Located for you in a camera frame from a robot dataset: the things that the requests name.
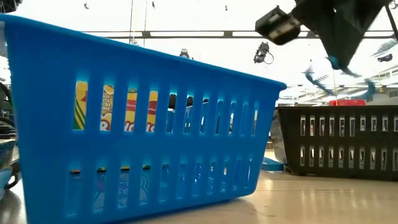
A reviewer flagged black plastic slotted basket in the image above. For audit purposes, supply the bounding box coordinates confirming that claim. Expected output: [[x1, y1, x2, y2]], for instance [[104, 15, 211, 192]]
[[269, 105, 398, 182]]

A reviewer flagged red storage bin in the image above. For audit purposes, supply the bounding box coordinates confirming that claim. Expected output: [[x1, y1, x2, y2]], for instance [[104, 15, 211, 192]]
[[328, 99, 367, 107]]

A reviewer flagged blue plastic slotted basket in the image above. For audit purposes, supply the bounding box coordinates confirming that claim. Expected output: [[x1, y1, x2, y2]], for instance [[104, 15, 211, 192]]
[[0, 14, 287, 224]]

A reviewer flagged yellow green crayon box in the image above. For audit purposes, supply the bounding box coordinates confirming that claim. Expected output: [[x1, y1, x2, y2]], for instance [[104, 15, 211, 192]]
[[73, 80, 159, 133]]

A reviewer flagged yellow hanging cord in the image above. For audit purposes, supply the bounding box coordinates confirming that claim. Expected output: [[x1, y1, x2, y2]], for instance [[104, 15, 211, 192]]
[[331, 70, 339, 98]]

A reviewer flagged teal rubber band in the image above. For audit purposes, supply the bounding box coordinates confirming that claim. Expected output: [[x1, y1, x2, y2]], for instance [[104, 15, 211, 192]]
[[260, 157, 285, 172], [303, 55, 377, 101]]

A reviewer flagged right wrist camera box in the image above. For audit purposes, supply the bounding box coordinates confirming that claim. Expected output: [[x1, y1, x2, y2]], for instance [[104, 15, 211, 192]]
[[254, 5, 302, 46]]

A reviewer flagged grey-blue rubber band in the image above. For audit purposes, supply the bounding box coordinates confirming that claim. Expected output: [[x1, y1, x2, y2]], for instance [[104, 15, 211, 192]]
[[0, 138, 22, 200]]

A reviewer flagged black diagonal cable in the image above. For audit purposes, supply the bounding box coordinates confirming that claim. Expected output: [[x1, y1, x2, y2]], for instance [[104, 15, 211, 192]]
[[384, 4, 398, 40]]

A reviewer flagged black overhead camera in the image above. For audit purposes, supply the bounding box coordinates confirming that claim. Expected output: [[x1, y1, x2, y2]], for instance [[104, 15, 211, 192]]
[[252, 40, 275, 65]]

